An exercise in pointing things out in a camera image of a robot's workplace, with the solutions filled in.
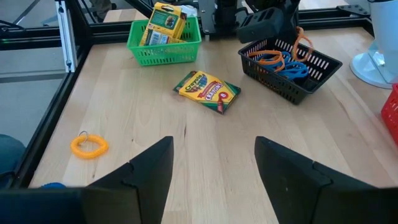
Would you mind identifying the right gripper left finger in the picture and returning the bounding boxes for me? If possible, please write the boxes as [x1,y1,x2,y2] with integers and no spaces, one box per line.
[0,136,174,224]

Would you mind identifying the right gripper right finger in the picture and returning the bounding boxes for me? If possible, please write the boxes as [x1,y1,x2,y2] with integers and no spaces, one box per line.
[254,136,398,224]

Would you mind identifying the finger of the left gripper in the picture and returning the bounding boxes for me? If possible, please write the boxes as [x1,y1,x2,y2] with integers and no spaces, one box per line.
[279,0,302,43]

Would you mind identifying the orange rubber band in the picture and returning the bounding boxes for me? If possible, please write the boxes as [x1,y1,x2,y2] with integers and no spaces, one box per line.
[292,26,315,63]
[248,49,286,73]

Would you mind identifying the dark office chair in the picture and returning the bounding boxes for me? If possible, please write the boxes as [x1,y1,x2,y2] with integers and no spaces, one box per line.
[0,133,27,187]

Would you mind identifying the black plastic basket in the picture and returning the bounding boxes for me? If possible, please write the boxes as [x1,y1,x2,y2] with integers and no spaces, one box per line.
[238,36,343,106]

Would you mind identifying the white plastic bag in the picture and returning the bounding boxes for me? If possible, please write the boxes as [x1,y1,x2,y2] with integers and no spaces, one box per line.
[178,4,198,18]

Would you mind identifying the green plastic basket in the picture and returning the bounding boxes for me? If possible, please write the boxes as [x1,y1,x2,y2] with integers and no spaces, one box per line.
[126,16,202,67]

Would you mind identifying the red plastic basket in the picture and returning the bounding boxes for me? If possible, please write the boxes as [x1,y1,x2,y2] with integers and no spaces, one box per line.
[381,83,398,147]

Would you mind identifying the blue coil keychain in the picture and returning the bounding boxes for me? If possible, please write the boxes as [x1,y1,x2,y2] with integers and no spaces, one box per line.
[39,182,68,189]

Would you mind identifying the yellow orange coil keychain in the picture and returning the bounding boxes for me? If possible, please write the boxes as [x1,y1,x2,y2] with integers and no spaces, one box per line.
[70,131,110,161]

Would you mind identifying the black aluminium table frame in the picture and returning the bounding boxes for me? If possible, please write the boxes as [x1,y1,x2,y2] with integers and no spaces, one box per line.
[0,0,374,189]

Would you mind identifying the silver aluminium post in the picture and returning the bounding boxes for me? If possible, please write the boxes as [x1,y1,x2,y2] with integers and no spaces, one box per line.
[55,0,78,73]

